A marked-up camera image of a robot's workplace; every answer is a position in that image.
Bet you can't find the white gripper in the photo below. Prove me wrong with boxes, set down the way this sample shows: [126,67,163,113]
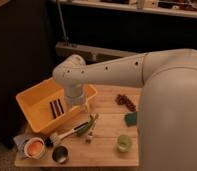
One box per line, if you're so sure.
[65,93,87,109]

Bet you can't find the dark red grape bunch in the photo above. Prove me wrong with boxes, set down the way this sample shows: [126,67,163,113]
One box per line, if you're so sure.
[115,94,136,112]

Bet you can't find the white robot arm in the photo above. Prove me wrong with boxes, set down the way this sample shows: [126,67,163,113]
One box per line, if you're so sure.
[53,49,197,171]

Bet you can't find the small metal cup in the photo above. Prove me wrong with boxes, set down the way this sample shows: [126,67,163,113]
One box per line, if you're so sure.
[52,146,68,164]

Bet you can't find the green plastic cup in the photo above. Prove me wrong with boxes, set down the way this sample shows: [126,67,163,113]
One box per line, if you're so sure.
[117,135,132,153]

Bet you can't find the yellow plastic bin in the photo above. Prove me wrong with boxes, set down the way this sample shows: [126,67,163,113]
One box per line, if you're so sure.
[15,76,99,135]

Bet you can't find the metal pole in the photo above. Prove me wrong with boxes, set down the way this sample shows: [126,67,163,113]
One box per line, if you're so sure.
[56,0,69,45]

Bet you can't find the green sponge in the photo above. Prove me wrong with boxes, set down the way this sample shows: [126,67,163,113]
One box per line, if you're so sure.
[124,112,137,126]

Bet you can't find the white bowl with orange inside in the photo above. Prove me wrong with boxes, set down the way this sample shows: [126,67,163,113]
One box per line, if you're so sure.
[24,137,45,159]

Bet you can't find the grey cloth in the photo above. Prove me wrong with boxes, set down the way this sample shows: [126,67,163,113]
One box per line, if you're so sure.
[13,134,32,158]

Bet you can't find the white shelf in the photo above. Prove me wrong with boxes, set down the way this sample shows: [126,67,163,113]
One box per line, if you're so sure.
[51,0,197,18]

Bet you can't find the dish brush with green handle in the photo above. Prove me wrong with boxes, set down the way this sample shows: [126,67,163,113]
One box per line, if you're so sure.
[45,116,95,147]

